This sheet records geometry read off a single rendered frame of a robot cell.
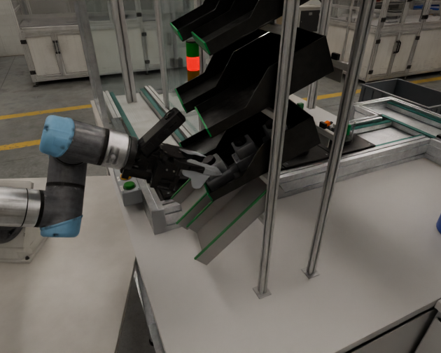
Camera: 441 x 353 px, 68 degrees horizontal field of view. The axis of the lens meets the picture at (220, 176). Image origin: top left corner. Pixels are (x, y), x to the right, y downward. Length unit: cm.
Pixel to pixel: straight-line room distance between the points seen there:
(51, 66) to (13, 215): 572
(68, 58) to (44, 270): 538
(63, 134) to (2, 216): 18
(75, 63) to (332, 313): 588
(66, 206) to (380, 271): 89
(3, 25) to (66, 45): 301
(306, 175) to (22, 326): 105
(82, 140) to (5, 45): 857
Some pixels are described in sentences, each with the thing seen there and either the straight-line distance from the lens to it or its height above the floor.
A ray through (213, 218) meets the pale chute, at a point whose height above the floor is 104.
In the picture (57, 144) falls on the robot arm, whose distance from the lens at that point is 65.
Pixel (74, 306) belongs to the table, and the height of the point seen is 86.
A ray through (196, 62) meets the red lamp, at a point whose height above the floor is 134.
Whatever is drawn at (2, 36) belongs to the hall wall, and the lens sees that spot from 916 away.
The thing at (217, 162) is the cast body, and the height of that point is 127.
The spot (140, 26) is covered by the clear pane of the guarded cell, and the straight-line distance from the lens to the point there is 243.
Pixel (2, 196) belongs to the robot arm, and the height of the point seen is 129.
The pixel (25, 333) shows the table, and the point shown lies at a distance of 104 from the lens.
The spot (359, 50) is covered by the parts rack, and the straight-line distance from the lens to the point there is 73.
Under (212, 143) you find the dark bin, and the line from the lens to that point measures 91.
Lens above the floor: 163
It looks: 32 degrees down
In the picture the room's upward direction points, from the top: straight up
